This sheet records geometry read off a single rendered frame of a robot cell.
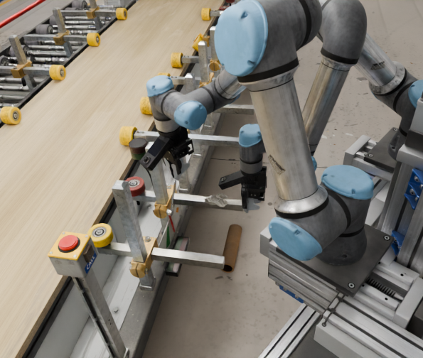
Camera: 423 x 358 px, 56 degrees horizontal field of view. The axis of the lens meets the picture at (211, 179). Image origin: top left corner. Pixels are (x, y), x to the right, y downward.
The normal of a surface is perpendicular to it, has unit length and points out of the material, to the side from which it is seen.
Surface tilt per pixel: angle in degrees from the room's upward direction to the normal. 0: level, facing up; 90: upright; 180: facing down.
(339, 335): 0
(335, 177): 8
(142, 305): 0
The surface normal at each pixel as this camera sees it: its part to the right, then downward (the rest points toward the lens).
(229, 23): -0.79, 0.35
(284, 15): 0.48, -0.08
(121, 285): -0.07, -0.76
